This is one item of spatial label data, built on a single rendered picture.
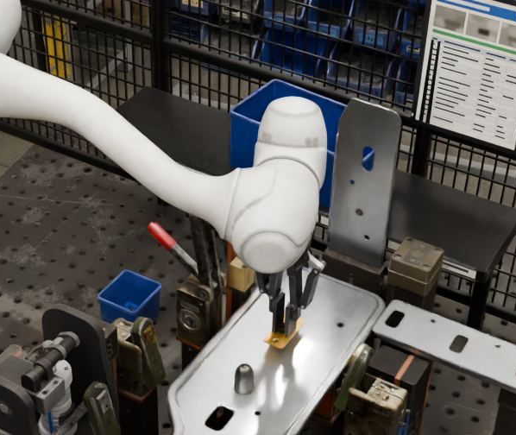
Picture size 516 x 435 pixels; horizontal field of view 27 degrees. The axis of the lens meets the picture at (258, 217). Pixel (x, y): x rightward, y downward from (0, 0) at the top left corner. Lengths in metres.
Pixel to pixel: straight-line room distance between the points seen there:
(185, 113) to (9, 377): 0.96
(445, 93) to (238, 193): 0.75
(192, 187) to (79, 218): 1.16
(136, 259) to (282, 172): 1.04
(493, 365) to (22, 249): 1.17
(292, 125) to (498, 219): 0.70
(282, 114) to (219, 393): 0.49
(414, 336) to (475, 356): 0.11
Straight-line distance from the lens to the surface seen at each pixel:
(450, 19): 2.05
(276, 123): 1.56
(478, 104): 2.10
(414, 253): 1.98
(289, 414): 1.75
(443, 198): 2.18
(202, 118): 2.37
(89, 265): 2.49
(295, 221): 1.44
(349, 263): 2.03
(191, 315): 1.91
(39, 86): 1.64
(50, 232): 2.60
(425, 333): 1.91
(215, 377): 1.80
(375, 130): 1.87
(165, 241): 1.86
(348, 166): 1.93
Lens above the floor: 2.29
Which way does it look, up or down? 37 degrees down
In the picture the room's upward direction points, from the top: 2 degrees clockwise
